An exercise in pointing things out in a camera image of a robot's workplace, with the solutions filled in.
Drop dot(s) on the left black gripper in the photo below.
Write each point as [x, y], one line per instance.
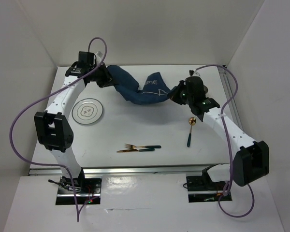
[107, 79]

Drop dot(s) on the dark blue cloth placemat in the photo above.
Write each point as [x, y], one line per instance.
[154, 90]

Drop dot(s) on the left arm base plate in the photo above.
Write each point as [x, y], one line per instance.
[90, 193]

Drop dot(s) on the gold fork green handle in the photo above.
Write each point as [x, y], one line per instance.
[129, 146]

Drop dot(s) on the aluminium frame rail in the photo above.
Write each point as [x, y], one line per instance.
[231, 111]
[166, 169]

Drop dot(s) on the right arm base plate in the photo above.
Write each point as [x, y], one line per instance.
[201, 189]

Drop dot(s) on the aluminium frame rail right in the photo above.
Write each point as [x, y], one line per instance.
[231, 111]

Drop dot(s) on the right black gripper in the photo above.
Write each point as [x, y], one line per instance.
[174, 95]

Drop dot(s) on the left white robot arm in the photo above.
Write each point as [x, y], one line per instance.
[52, 126]

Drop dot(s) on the aluminium frame rail front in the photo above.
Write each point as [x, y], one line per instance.
[166, 169]

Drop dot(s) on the metal cup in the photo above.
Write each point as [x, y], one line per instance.
[205, 88]

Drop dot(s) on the white round plate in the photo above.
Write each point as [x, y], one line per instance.
[87, 111]

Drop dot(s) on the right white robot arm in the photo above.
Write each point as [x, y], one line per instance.
[250, 159]

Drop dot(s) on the gold spoon green handle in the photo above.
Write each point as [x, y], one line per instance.
[192, 122]

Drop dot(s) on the gold knife green handle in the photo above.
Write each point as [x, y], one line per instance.
[136, 150]

